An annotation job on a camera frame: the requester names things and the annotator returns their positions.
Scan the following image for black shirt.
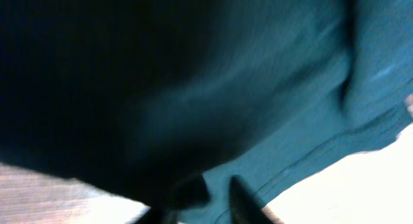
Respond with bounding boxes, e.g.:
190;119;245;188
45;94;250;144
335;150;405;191
1;0;412;223

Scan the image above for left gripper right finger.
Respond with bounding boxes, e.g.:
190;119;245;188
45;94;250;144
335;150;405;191
228;176;277;224

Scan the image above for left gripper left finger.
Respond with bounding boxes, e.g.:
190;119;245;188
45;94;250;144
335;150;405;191
134;175;210;224

